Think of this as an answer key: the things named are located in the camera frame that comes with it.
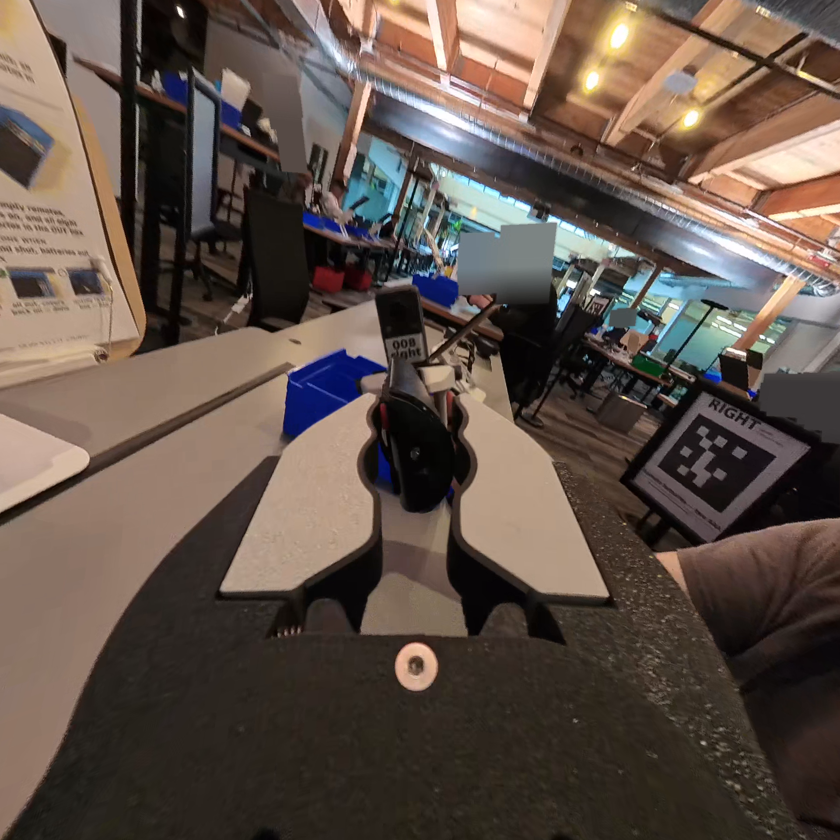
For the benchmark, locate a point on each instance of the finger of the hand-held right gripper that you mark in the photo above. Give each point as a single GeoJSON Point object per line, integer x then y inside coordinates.
{"type": "Point", "coordinates": [445, 413]}

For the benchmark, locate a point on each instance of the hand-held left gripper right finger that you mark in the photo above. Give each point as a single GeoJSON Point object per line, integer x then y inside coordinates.
{"type": "Point", "coordinates": [525, 518]}

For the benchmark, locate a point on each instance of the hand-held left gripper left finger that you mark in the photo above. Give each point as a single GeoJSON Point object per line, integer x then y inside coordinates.
{"type": "Point", "coordinates": [308, 512]}

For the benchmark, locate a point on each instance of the black remote control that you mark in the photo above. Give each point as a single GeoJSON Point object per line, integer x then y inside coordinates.
{"type": "Point", "coordinates": [420, 459]}

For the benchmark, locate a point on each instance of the blue plastic bin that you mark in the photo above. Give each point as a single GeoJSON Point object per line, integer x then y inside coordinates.
{"type": "Point", "coordinates": [321, 394]}
{"type": "Point", "coordinates": [434, 292]}

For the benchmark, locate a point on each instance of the red plastic bin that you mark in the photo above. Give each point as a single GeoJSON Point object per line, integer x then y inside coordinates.
{"type": "Point", "coordinates": [328, 279]}
{"type": "Point", "coordinates": [358, 277]}

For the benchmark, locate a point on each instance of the black office chair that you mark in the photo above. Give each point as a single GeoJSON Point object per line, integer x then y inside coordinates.
{"type": "Point", "coordinates": [275, 262]}

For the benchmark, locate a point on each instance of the black framed tag sign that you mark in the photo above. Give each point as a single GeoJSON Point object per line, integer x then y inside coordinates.
{"type": "Point", "coordinates": [715, 459]}

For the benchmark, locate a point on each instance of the grey display on stand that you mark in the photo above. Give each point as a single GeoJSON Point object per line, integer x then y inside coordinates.
{"type": "Point", "coordinates": [205, 164]}

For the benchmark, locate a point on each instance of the white stand base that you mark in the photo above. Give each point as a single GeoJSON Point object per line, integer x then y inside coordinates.
{"type": "Point", "coordinates": [33, 459]}

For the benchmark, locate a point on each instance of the ceiling lamp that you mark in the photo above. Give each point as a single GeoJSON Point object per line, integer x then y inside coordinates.
{"type": "Point", "coordinates": [690, 118]}
{"type": "Point", "coordinates": [619, 35]}
{"type": "Point", "coordinates": [591, 80]}

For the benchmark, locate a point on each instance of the black pole stand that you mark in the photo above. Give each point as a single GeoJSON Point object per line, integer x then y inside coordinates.
{"type": "Point", "coordinates": [129, 131]}

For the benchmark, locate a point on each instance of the printed instruction sheet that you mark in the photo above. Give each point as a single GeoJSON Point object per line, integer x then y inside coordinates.
{"type": "Point", "coordinates": [46, 197]}

